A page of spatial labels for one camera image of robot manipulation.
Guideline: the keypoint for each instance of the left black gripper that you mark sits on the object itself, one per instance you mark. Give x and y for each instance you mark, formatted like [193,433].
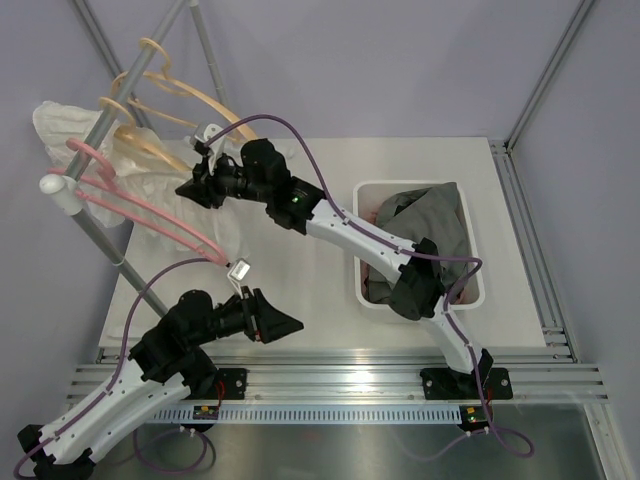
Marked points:
[264,322]

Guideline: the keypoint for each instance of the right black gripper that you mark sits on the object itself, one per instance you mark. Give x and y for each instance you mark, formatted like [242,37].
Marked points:
[203,193]

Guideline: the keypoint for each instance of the white skirt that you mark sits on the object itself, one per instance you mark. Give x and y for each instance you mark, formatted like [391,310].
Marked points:
[241,248]

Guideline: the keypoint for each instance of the beige hanger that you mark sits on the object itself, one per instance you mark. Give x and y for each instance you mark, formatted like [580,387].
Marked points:
[136,149]
[170,85]

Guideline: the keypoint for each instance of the beige hanger front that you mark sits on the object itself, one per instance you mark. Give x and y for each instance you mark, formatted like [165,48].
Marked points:
[170,85]

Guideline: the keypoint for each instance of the pink hanger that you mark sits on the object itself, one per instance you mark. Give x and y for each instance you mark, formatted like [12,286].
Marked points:
[146,198]

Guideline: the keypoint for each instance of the pink skirt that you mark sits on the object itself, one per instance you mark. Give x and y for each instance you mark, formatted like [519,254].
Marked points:
[471,296]

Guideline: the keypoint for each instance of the grey skirt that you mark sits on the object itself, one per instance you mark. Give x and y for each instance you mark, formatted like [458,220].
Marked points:
[416,214]

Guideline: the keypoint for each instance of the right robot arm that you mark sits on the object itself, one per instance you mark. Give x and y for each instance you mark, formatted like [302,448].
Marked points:
[414,269]

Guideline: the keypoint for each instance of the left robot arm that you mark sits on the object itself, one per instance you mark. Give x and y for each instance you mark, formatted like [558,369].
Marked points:
[166,365]

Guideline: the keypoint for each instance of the white plastic basket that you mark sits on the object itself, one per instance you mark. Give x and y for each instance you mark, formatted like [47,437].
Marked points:
[374,192]

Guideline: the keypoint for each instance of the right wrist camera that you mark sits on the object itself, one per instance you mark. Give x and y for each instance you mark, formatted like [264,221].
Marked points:
[205,137]

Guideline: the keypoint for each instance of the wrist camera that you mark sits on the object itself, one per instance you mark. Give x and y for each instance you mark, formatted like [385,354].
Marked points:
[236,273]
[205,137]

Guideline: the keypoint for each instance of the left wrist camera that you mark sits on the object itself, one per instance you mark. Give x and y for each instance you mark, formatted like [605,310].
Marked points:
[236,273]

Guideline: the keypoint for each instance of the white slotted cable duct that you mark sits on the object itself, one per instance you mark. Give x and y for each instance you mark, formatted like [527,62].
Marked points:
[200,414]

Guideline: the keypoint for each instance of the aluminium rail base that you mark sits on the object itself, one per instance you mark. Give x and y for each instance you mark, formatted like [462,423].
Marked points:
[372,376]

